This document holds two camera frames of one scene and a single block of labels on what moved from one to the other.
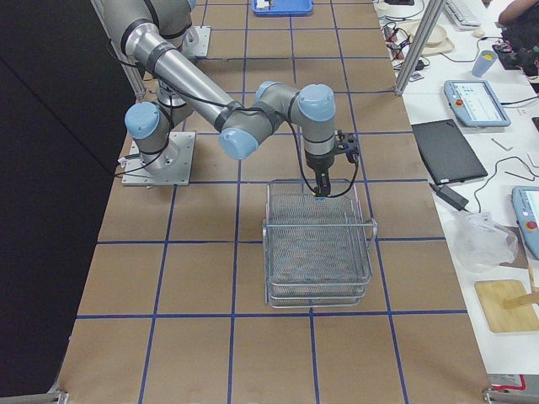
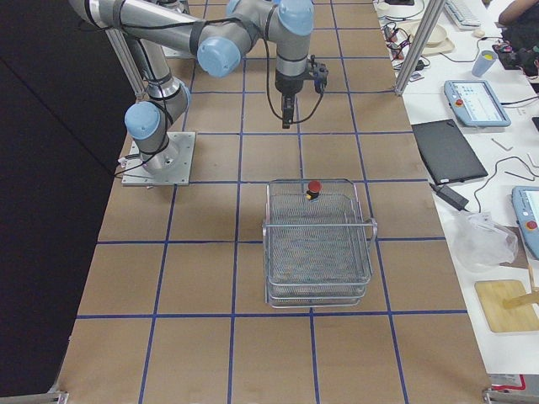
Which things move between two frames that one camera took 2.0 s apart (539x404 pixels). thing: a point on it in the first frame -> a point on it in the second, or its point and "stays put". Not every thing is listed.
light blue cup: [483, 61] stays put
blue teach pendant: [474, 102] stays put
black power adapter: [450, 196] stays put
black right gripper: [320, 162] -> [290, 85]
